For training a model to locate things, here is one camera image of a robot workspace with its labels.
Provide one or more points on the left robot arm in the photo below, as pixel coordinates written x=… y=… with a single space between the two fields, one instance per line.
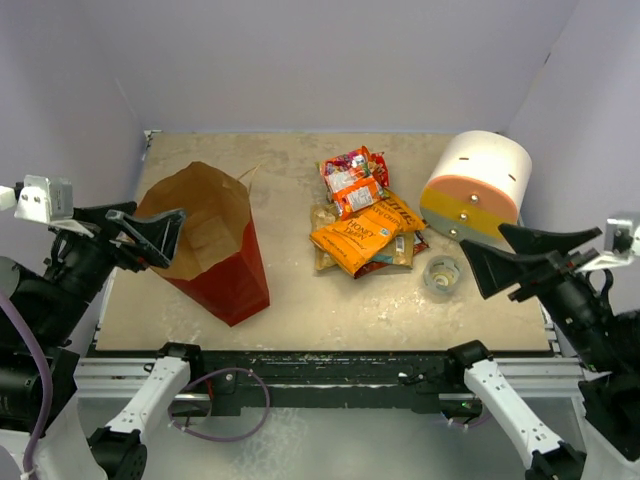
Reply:
x=40 y=425

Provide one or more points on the metal corner bracket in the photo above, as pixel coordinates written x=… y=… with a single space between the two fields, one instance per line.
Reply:
x=149 y=137

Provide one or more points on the orange fruit candy bag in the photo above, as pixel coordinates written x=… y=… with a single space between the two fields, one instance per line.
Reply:
x=345 y=170

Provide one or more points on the red orange snack packet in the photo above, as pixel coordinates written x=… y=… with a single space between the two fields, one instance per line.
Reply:
x=379 y=170

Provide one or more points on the orange yellow snack bag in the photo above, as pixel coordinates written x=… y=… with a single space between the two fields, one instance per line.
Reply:
x=365 y=235

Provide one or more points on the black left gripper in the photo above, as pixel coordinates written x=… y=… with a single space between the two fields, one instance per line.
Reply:
x=156 y=235

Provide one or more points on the orange snack bag with label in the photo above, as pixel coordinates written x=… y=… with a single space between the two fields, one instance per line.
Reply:
x=362 y=194

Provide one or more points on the white cylinder toy drum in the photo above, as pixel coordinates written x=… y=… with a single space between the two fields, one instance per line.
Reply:
x=478 y=184

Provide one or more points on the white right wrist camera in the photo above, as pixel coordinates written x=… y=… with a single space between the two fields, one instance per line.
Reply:
x=621 y=243

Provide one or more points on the tan large snack bag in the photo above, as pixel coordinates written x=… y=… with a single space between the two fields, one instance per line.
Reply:
x=325 y=235

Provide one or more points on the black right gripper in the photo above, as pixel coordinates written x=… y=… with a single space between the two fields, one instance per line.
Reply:
x=495 y=268

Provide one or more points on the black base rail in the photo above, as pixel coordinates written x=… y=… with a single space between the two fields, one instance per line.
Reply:
x=420 y=381

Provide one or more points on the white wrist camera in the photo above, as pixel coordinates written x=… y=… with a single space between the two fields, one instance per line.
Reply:
x=621 y=243
x=43 y=200

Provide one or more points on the red chips bag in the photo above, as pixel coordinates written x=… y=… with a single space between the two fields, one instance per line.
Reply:
x=398 y=252

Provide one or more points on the red paper bag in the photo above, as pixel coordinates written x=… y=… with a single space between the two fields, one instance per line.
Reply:
x=218 y=262

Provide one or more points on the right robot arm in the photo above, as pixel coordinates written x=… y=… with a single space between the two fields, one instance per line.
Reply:
x=595 y=435

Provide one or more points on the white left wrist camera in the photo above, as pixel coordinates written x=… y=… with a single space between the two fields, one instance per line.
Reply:
x=43 y=200

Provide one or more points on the clear tape roll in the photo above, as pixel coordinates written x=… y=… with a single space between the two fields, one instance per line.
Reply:
x=442 y=278

